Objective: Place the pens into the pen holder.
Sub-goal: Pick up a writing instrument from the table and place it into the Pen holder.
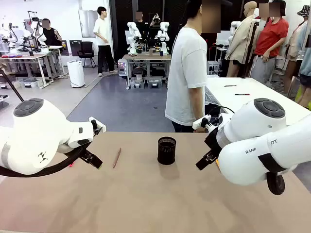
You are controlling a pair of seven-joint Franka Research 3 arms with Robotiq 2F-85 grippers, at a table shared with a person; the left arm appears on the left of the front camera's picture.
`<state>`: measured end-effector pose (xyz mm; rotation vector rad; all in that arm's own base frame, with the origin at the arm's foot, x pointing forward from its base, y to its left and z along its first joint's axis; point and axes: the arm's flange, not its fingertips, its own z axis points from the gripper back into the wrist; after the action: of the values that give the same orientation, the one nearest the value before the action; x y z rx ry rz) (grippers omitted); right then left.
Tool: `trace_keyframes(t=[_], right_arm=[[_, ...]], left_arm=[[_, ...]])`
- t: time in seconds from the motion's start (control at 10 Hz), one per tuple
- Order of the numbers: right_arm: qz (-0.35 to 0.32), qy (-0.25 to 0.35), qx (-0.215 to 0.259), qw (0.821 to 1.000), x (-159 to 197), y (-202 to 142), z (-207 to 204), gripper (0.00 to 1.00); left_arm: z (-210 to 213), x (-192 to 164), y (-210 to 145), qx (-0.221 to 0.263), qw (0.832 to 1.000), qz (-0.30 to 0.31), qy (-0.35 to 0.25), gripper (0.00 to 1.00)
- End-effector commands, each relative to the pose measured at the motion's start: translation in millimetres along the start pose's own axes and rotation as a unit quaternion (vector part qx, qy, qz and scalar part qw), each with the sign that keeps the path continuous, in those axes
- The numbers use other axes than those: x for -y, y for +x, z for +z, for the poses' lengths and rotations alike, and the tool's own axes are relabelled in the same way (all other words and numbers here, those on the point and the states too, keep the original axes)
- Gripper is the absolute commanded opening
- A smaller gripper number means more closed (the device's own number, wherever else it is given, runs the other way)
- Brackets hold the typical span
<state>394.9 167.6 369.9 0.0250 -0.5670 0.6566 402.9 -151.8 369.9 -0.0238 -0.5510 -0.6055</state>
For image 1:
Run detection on white computer case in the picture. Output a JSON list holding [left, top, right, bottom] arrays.
[[206, 60, 220, 76]]

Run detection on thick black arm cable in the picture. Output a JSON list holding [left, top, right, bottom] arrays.
[[0, 145, 88, 178], [258, 153, 286, 196]]

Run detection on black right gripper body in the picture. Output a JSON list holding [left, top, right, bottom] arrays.
[[203, 128, 221, 156]]

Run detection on person white tee black trousers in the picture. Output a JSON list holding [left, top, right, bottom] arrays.
[[93, 6, 119, 77]]

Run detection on grey storage bin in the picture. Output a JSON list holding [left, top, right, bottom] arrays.
[[131, 79, 146, 90], [147, 79, 163, 89]]

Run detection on person's right forearm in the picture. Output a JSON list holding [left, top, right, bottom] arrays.
[[191, 103, 207, 121]]

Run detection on patterned bucket hat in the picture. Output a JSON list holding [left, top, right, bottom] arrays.
[[296, 5, 311, 17]]

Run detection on wooden background robot table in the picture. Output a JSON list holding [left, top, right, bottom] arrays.
[[122, 54, 172, 90]]

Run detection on black office chair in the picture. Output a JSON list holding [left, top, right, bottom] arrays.
[[77, 41, 97, 69]]

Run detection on white air purifier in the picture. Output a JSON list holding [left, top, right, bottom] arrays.
[[67, 60, 86, 88]]

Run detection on white table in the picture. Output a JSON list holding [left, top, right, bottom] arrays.
[[206, 77, 311, 127]]

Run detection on thin black camera cable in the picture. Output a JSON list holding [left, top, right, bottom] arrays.
[[208, 106, 236, 116]]

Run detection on thin black pole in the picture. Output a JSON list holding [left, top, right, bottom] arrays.
[[0, 68, 25, 102]]

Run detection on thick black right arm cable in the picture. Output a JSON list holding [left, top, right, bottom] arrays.
[[258, 153, 286, 196]]

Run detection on person in white t-shirt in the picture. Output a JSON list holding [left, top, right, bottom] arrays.
[[165, 0, 222, 133]]

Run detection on dark red pen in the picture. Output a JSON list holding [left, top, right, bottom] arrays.
[[112, 148, 122, 168]]

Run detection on yellow-green object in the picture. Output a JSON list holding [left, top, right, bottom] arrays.
[[295, 86, 305, 103]]

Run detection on black mesh pen holder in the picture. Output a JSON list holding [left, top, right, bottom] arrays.
[[157, 136, 177, 166]]

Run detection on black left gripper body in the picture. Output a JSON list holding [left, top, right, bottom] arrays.
[[78, 148, 95, 163]]

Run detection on person in black clothes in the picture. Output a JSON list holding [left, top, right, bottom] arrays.
[[135, 11, 153, 32]]

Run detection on mannequin in light jacket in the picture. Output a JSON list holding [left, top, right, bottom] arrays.
[[283, 14, 311, 108]]

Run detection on grey mesh cloth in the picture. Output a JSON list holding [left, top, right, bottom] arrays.
[[205, 86, 221, 112]]

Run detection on person in red shirt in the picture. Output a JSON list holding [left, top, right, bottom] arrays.
[[250, 0, 290, 84]]

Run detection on seated person in black shirt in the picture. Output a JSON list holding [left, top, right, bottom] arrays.
[[40, 18, 64, 47]]

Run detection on black tripod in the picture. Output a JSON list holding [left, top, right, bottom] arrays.
[[242, 20, 259, 79]]

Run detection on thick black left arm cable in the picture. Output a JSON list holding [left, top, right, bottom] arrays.
[[0, 145, 88, 178]]

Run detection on black standing panel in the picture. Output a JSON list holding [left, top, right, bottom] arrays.
[[69, 40, 83, 57]]

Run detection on grey wall panel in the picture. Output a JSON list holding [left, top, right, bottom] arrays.
[[78, 9, 99, 38]]

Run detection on computer tower with lights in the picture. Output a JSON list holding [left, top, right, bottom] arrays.
[[118, 59, 129, 78]]

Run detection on mannequin in beige coat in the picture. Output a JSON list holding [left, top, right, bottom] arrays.
[[225, 1, 259, 78]]

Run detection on clear floor storage bin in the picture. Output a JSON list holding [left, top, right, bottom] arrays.
[[19, 77, 41, 89]]

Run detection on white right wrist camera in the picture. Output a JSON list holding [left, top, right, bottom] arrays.
[[192, 115, 221, 133]]

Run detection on long wooden workbench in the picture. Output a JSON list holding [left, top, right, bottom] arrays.
[[0, 53, 53, 88]]

